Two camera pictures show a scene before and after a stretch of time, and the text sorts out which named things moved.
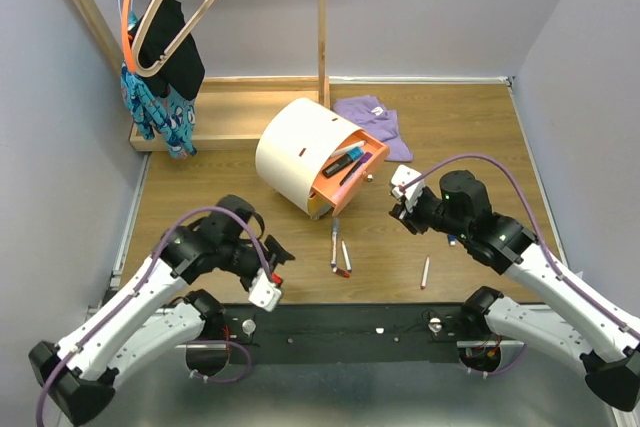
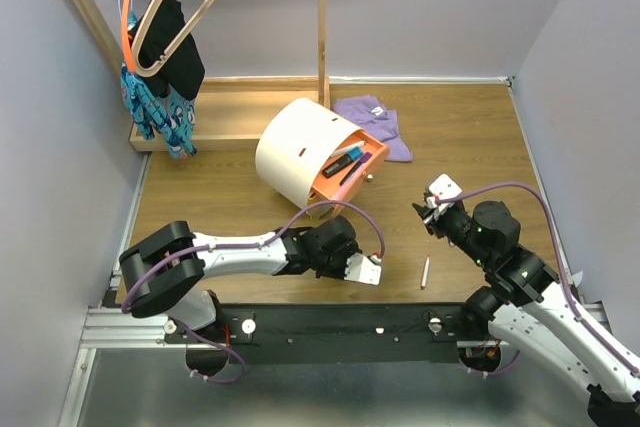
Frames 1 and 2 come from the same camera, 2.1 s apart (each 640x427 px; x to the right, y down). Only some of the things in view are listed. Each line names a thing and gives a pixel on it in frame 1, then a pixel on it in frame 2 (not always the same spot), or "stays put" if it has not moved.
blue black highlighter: x=353 y=154 stays put
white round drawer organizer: x=295 y=140 stays put
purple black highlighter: x=363 y=158 stays put
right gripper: x=410 y=220 to x=435 y=223
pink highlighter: x=349 y=184 stays put
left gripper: x=275 y=254 to x=341 y=273
